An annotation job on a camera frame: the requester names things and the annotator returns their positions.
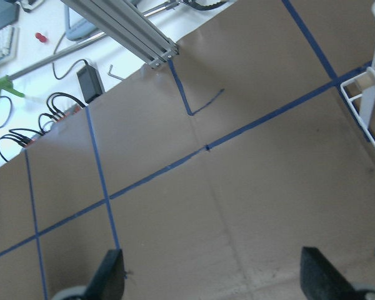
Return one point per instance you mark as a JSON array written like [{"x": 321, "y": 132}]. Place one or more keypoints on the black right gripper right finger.
[{"x": 319, "y": 279}]

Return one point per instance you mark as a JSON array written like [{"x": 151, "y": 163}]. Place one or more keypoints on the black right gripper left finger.
[{"x": 109, "y": 280}]

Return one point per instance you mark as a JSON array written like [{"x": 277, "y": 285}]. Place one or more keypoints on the black power adapter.
[{"x": 90, "y": 83}]

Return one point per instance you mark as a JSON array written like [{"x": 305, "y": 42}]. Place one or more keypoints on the hex allen key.
[{"x": 113, "y": 75}]

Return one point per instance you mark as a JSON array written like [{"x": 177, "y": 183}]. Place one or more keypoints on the red small plastic piece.
[{"x": 41, "y": 38}]

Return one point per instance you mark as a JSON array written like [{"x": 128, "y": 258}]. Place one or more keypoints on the white keyboard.
[{"x": 9, "y": 36}]

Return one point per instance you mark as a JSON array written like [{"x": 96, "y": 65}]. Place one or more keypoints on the aluminium frame post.
[{"x": 125, "y": 24}]

